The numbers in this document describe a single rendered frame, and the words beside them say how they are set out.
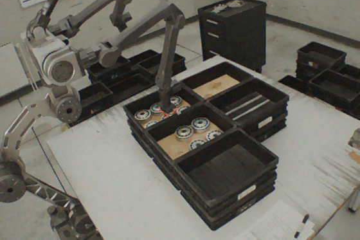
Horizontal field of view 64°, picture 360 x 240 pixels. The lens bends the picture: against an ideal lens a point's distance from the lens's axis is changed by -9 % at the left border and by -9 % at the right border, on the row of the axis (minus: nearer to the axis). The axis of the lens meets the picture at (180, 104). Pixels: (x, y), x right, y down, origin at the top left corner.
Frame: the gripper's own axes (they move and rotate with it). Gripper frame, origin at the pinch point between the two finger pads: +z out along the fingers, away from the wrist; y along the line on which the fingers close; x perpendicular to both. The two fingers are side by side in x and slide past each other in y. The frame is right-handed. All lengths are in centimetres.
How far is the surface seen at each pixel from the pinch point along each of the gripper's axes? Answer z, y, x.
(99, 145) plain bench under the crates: 17, 29, 38
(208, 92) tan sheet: 4.8, 5.9, -36.0
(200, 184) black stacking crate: 3, -48, 18
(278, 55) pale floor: 92, 97, -237
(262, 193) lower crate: 13, -68, -4
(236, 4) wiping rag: 3, 106, -170
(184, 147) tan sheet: 3.8, -22.9, 7.4
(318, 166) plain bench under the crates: 17, -76, -41
